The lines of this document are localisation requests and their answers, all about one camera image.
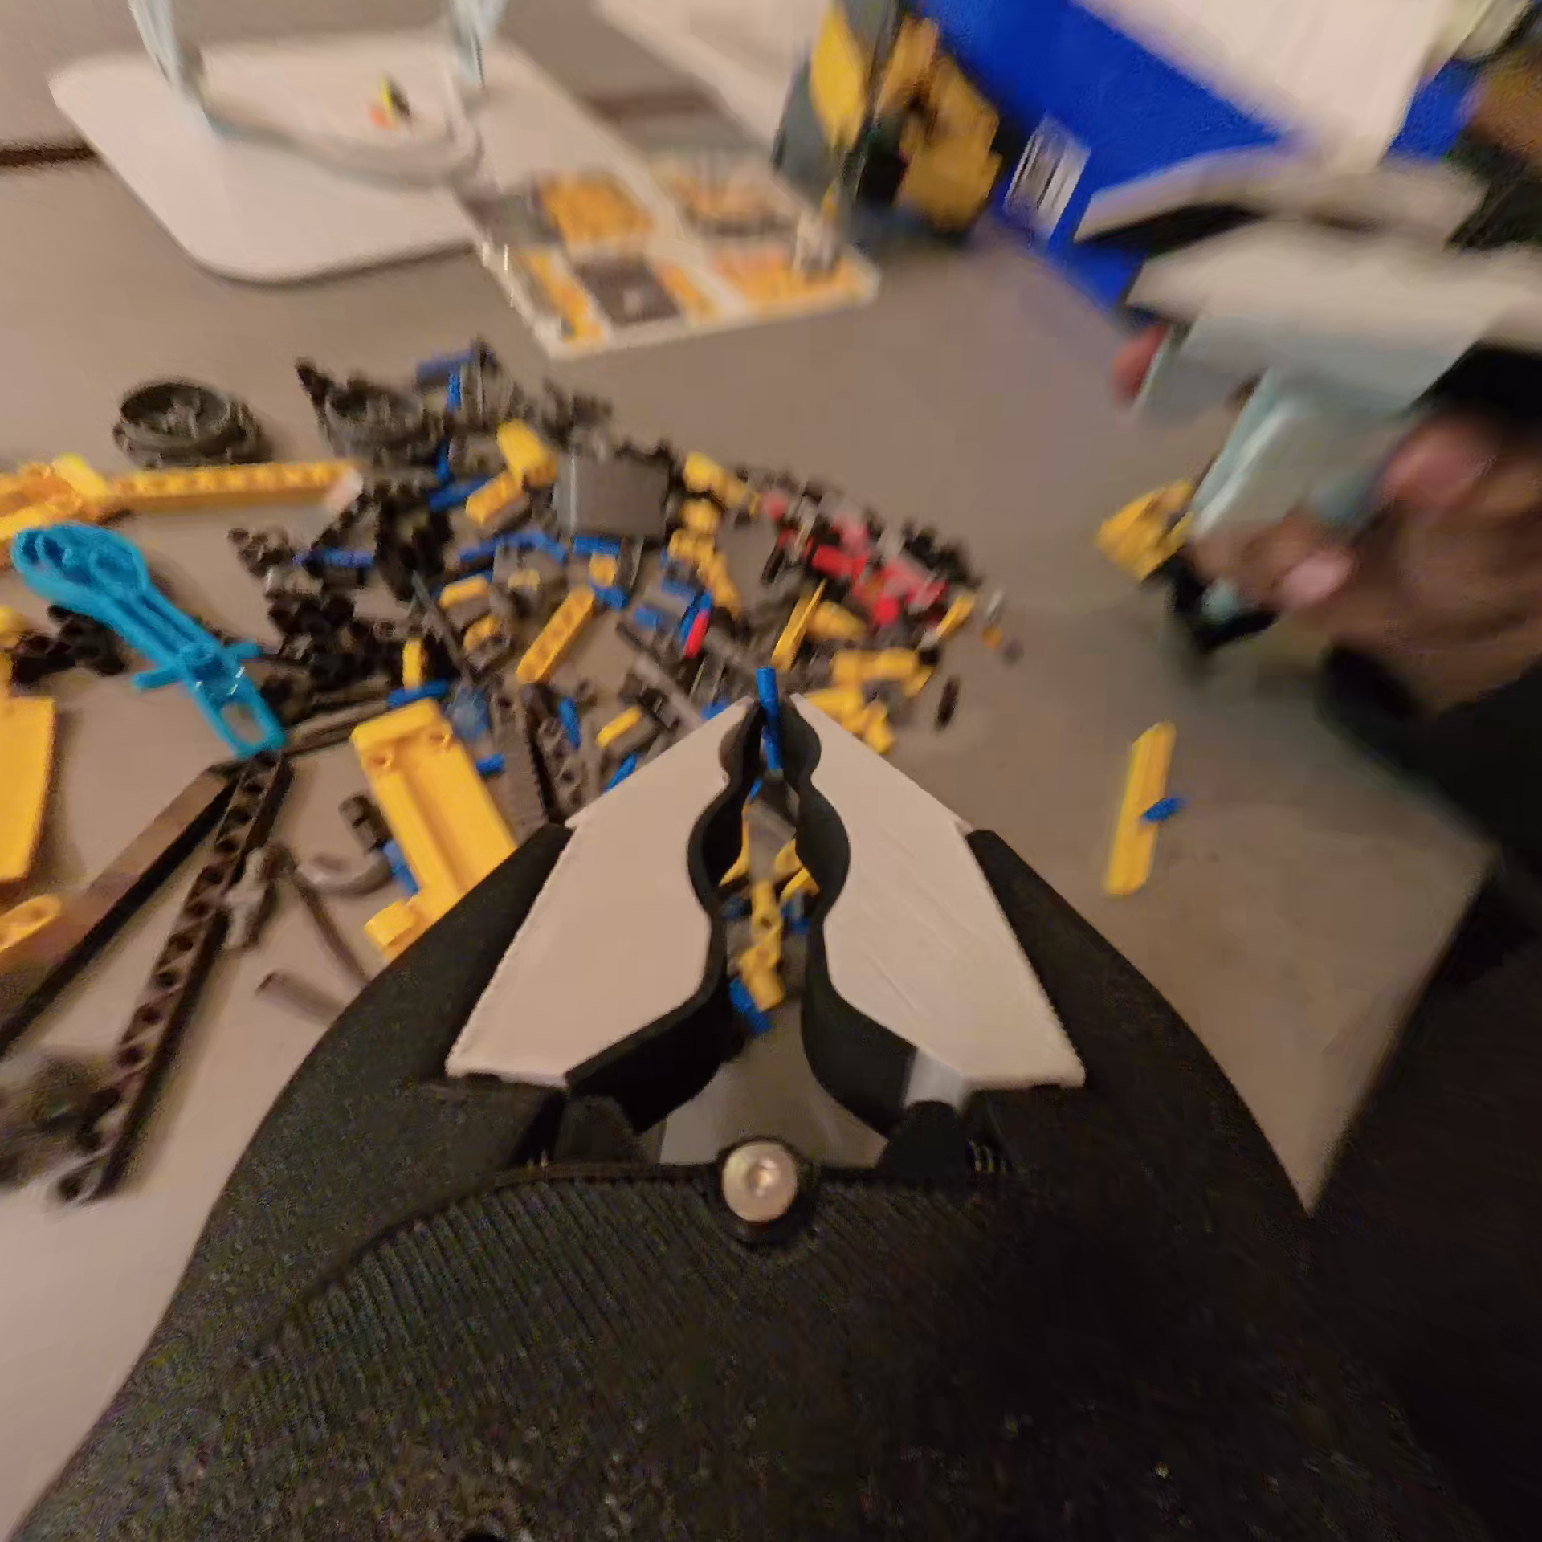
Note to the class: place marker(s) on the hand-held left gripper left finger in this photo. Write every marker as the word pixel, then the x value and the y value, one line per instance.
pixel 603 951

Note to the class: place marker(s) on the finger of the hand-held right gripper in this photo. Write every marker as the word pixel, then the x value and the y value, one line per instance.
pixel 1302 368
pixel 1326 283

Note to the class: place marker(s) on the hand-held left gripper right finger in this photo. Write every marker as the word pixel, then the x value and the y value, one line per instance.
pixel 928 951

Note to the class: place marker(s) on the yellow toy beam with holes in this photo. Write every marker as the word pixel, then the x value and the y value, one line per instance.
pixel 1140 819

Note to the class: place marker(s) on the blue toy connector pin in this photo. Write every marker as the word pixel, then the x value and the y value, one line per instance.
pixel 769 692
pixel 1164 808

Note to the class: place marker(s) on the pile of toy building parts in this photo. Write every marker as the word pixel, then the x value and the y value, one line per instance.
pixel 614 493

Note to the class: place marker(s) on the person's right forearm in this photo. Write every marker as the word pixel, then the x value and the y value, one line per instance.
pixel 1446 747

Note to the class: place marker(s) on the person's right hand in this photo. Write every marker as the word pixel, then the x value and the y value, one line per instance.
pixel 1471 566

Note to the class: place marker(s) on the small yellow toy subassembly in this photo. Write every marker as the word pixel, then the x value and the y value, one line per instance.
pixel 1140 530

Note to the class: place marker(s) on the blue plastic bin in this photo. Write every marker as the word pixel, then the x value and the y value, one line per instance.
pixel 1144 108

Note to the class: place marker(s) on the partly built yellow toy model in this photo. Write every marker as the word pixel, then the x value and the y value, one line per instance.
pixel 940 132

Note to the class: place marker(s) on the light blue brick separator tool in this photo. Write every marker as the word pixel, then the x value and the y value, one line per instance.
pixel 181 651

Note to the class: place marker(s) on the dark grey toothed toy wheel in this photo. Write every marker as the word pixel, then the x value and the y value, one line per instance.
pixel 181 427
pixel 362 416

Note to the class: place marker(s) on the yellow grey sticker sheet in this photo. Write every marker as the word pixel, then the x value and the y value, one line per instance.
pixel 627 289

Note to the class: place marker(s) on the white book stand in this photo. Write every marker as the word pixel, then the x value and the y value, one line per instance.
pixel 277 217

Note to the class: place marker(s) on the small black yellow toy part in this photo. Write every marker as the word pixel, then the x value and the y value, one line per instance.
pixel 388 103

